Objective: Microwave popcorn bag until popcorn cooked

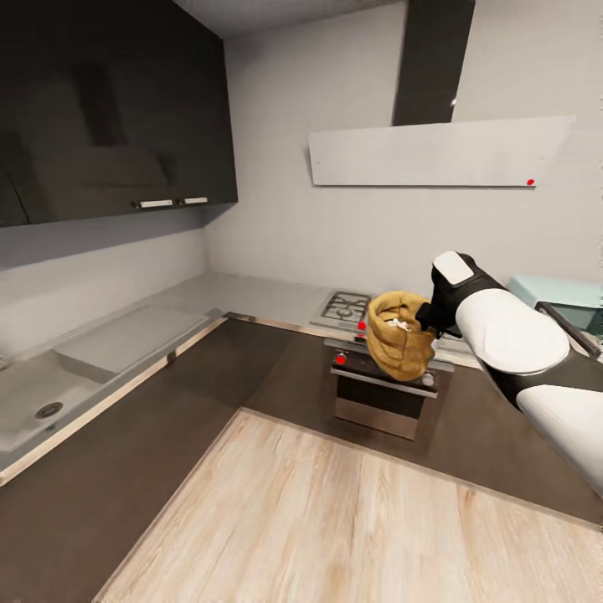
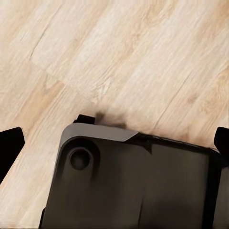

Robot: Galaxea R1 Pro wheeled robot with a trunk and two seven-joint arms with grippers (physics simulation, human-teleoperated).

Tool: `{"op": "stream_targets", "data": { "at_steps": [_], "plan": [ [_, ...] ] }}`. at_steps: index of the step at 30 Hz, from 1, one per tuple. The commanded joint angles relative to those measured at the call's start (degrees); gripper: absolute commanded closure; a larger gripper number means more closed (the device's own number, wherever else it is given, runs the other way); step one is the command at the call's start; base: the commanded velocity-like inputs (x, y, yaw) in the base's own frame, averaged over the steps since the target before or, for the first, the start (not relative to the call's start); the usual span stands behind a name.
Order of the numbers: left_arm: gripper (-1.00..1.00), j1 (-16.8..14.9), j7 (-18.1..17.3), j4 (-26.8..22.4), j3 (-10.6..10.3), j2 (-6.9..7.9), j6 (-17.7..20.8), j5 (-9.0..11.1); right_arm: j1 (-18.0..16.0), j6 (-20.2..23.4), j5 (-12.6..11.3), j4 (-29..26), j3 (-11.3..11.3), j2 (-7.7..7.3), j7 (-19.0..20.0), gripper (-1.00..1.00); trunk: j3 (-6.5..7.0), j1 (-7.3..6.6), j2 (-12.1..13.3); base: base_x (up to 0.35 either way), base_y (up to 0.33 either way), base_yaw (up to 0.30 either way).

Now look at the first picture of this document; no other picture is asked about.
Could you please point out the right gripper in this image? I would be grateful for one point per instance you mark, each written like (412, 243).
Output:
(428, 315)

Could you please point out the popcorn bag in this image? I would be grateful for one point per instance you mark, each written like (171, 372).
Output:
(402, 352)

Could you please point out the oven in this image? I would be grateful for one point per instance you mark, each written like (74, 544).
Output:
(358, 398)

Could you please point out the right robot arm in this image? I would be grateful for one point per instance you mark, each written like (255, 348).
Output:
(528, 358)

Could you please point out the microwave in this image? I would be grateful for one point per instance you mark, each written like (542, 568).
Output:
(577, 306)

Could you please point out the burner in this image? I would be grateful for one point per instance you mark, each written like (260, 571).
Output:
(344, 309)

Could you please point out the range hood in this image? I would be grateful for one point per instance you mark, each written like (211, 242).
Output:
(424, 147)

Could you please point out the drop in sink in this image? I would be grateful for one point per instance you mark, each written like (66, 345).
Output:
(70, 373)

